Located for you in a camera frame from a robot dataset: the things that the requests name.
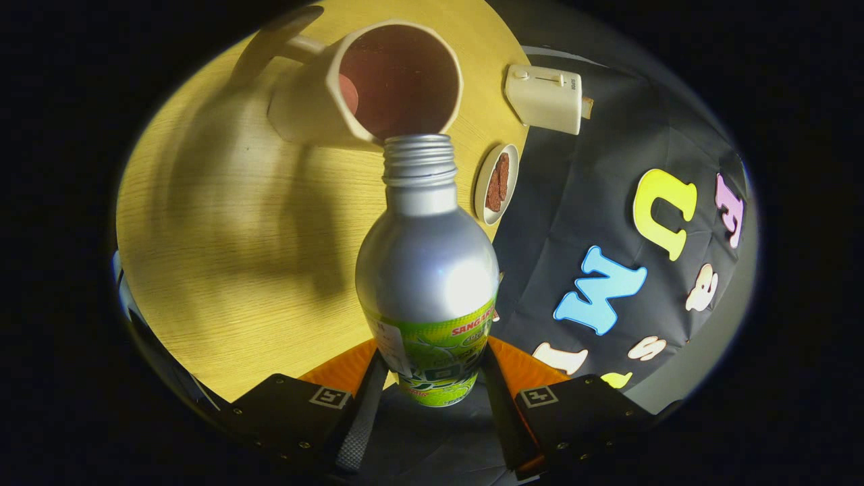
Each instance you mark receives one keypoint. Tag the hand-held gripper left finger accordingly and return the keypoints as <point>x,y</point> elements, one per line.
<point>361,422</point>

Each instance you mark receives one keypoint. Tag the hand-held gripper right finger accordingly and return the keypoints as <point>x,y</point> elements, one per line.
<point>505,418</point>

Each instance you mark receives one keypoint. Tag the silver bottle with green label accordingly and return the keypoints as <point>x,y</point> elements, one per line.
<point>425,270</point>

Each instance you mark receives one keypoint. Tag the wooden table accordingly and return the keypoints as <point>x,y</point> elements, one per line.
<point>223,270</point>

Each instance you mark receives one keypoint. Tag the small white plate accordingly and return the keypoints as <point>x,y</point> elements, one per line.
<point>482,202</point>

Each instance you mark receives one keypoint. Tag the black backdrop cloth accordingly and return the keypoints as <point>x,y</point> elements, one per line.
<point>580,202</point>

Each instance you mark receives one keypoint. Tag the brown food pieces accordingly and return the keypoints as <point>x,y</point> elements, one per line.
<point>499,182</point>

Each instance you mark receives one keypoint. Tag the toast slice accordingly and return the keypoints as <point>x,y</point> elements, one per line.
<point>588,108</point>

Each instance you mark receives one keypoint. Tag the white toaster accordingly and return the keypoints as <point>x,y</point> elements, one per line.
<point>543,98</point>

